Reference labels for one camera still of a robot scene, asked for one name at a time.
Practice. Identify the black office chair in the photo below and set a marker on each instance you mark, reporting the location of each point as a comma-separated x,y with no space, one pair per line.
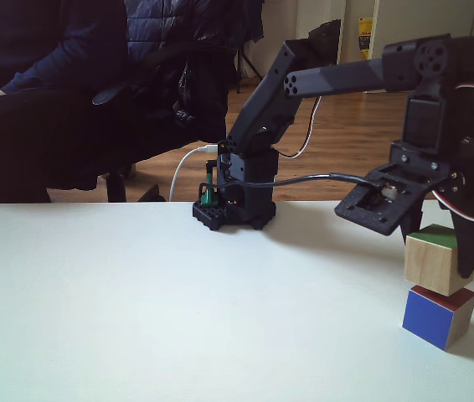
115,184

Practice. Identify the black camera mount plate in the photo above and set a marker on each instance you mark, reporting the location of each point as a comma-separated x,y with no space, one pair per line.
379,205

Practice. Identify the green-topped wooden cube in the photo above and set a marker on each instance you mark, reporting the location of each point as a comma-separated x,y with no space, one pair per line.
427,264

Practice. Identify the red-topped wooden cube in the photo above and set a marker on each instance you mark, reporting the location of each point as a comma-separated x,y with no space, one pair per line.
425,316

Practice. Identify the dark quilted jacket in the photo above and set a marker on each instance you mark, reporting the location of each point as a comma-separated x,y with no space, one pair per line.
191,29

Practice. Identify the black tripod leg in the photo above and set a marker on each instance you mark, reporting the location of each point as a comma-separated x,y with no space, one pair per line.
249,67

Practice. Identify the person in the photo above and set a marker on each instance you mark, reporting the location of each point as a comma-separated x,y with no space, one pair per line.
23,109

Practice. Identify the white-framed standing mirror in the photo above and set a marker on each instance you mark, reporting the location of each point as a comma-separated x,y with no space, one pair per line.
302,25

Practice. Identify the white door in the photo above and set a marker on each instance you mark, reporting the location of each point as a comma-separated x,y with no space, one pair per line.
421,21

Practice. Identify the green table clamp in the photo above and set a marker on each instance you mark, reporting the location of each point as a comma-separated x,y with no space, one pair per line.
208,194

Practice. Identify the yellow box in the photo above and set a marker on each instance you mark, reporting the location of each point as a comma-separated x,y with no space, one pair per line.
364,37

